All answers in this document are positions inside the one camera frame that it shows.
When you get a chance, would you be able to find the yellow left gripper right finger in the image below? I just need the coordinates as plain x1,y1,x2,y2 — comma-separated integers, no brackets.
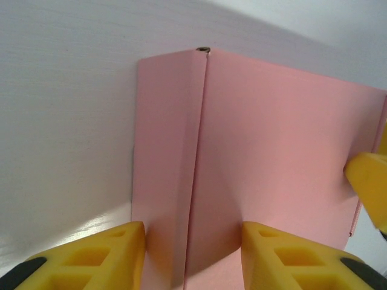
240,221,387,290

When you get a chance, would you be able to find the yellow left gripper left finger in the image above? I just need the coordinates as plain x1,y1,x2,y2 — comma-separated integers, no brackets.
0,221,147,290

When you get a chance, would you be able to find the pink paper sheet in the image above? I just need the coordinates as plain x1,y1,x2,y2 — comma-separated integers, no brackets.
131,50,387,290

